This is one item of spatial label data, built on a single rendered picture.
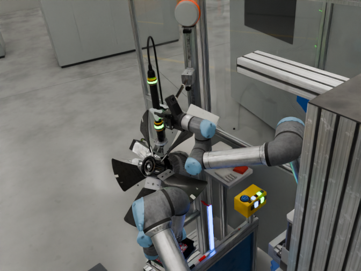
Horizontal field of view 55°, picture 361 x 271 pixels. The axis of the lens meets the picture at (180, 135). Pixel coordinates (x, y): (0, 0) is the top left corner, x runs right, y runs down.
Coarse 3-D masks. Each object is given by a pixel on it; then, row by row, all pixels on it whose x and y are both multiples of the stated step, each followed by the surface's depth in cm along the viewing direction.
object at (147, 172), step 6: (150, 156) 196; (144, 162) 199; (150, 162) 195; (156, 162) 193; (162, 162) 197; (168, 162) 201; (144, 168) 198; (150, 168) 194; (156, 168) 192; (162, 168) 196; (168, 168) 200; (144, 174) 196; (150, 174) 193; (156, 174) 194
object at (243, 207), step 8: (248, 192) 192; (256, 192) 191; (264, 192) 191; (240, 200) 188; (248, 200) 187; (256, 200) 187; (240, 208) 189; (248, 208) 184; (256, 208) 190; (248, 216) 188
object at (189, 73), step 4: (188, 68) 228; (192, 68) 227; (184, 72) 224; (188, 72) 224; (192, 72) 223; (184, 76) 221; (188, 76) 221; (192, 76) 222; (188, 80) 222; (192, 80) 222; (188, 84) 224; (192, 84) 223
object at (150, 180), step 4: (148, 180) 199; (152, 180) 199; (156, 180) 200; (160, 180) 200; (148, 184) 199; (156, 184) 199; (160, 184) 200; (148, 188) 198; (152, 188) 199; (156, 188) 199
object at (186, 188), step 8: (176, 176) 191; (184, 176) 190; (168, 184) 186; (176, 184) 185; (184, 184) 184; (192, 184) 183; (200, 184) 181; (192, 192) 179; (200, 192) 177; (192, 200) 175
